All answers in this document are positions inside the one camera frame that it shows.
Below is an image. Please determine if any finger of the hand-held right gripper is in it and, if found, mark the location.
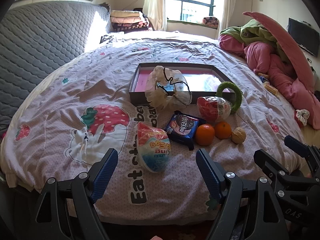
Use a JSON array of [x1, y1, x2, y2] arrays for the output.
[[284, 135, 320, 178], [253, 149, 307, 200]]

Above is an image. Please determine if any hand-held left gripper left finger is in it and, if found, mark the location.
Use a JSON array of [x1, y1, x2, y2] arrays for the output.
[[35, 148, 119, 240]]

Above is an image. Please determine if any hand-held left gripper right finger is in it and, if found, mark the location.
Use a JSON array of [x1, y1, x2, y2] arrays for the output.
[[195, 148, 290, 240]]

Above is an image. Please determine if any orange mandarin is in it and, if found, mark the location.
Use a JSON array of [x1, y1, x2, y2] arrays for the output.
[[214, 121, 232, 140], [195, 124, 215, 146]]

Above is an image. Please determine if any walnut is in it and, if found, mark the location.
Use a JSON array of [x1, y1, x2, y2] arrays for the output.
[[231, 127, 247, 144]]

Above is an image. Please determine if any dark blue cookie packet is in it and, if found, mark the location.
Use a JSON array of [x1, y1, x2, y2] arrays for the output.
[[164, 110, 200, 151]]

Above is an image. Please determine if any blue surprise egg toy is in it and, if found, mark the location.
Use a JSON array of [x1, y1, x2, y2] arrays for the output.
[[136, 122, 172, 173]]

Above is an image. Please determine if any red surprise egg toy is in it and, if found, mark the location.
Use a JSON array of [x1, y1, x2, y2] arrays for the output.
[[197, 96, 232, 124]]

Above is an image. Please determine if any green fuzzy ring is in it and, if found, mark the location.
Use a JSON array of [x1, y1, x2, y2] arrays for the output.
[[215, 81, 243, 114]]

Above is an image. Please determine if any grey cardboard box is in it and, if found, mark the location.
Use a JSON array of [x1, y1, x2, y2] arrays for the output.
[[129, 62, 236, 107]]

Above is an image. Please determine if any white plastic bag toy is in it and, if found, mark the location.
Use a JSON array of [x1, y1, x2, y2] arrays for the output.
[[144, 65, 193, 110]]

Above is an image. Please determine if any red and white scrunchie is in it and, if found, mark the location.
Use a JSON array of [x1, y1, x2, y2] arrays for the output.
[[294, 109, 310, 127]]

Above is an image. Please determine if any long wafer snack pack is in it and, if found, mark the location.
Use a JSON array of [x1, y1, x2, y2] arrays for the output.
[[264, 81, 278, 96]]

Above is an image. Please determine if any pink duvet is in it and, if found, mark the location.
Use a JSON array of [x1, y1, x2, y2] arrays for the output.
[[219, 34, 320, 128]]

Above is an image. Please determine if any strawberry printed bedsheet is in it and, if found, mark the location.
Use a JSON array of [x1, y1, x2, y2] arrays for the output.
[[0, 31, 308, 220]]

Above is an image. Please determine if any pink cushion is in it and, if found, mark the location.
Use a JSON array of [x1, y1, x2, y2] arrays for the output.
[[243, 12, 315, 93]]

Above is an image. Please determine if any black television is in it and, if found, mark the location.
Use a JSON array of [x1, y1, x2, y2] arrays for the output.
[[287, 17, 320, 57]]

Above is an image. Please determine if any green blanket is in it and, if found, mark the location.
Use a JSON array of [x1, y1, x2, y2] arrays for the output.
[[219, 19, 292, 63]]

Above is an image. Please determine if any grey quilted headboard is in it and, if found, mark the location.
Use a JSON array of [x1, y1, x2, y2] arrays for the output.
[[0, 1, 110, 133]]

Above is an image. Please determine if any dark patterned folded blanket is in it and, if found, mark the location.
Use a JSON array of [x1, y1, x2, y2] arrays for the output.
[[111, 22, 150, 32]]

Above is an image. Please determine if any patterned pillow on windowsill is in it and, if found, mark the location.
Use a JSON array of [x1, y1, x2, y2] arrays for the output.
[[203, 17, 220, 28]]

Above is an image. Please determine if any peach folded blanket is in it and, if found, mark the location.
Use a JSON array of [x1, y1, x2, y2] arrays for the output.
[[111, 17, 145, 23]]

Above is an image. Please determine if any cream folded blanket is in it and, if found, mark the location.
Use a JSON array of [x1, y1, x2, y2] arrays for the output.
[[111, 10, 142, 18]]

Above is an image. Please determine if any cream curtain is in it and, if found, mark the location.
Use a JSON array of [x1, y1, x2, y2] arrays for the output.
[[217, 0, 242, 34], [142, 0, 168, 32]]

